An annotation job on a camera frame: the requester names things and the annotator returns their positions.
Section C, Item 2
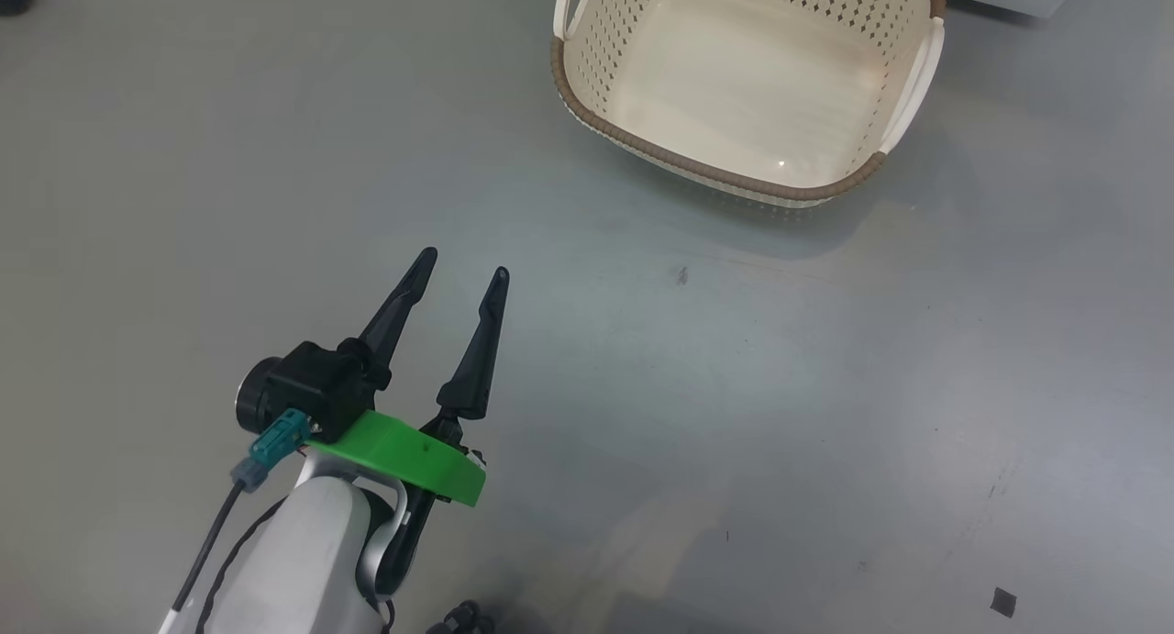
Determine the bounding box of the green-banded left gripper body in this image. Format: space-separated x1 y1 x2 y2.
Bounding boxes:
307 411 488 594

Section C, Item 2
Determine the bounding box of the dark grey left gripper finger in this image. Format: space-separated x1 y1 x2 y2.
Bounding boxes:
338 247 439 393
436 267 511 422

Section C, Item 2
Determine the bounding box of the cream perforated laundry basket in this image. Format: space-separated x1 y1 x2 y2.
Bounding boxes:
550 0 947 210

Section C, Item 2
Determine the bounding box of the teal-plug left camera cable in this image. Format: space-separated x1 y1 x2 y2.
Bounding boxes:
170 409 310 634

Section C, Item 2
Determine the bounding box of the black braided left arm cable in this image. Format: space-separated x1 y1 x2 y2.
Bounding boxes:
194 496 287 634

